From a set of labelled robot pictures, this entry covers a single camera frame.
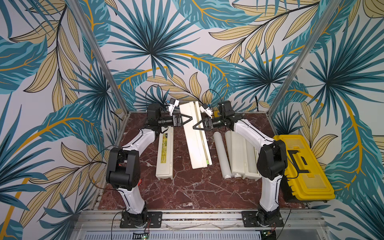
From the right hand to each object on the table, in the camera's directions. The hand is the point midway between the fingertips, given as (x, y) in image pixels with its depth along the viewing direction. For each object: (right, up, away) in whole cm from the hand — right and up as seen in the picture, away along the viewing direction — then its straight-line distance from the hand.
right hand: (194, 128), depth 80 cm
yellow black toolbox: (+51, -24, -10) cm, 57 cm away
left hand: (-2, +5, -1) cm, 5 cm away
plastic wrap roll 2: (+23, -18, +7) cm, 30 cm away
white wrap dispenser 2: (+1, -5, -5) cm, 8 cm away
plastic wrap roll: (+17, -17, +12) cm, 27 cm away
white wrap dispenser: (-17, -15, +6) cm, 24 cm away
